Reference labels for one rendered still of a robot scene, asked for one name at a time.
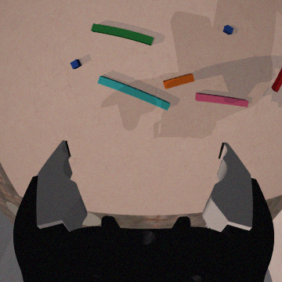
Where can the orange rod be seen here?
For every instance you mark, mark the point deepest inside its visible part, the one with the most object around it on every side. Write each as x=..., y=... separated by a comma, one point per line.
x=178, y=81

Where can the green rod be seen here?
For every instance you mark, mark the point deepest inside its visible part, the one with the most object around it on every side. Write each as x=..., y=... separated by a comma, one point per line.
x=103, y=29

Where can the red rod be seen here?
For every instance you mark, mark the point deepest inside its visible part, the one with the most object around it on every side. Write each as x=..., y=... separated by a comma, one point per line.
x=278, y=82

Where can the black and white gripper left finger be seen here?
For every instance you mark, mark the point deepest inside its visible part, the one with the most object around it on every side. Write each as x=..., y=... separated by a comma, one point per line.
x=51, y=206

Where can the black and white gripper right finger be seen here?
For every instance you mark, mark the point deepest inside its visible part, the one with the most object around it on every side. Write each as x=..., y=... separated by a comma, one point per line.
x=237, y=208

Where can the pink rod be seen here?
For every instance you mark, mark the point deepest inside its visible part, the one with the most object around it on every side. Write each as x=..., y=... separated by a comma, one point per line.
x=221, y=99

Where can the turquoise rod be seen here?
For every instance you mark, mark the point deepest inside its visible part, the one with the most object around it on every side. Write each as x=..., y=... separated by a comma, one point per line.
x=134, y=92

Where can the small blue cube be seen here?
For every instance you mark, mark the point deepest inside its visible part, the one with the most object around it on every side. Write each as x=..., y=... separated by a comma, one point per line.
x=228, y=29
x=75, y=64

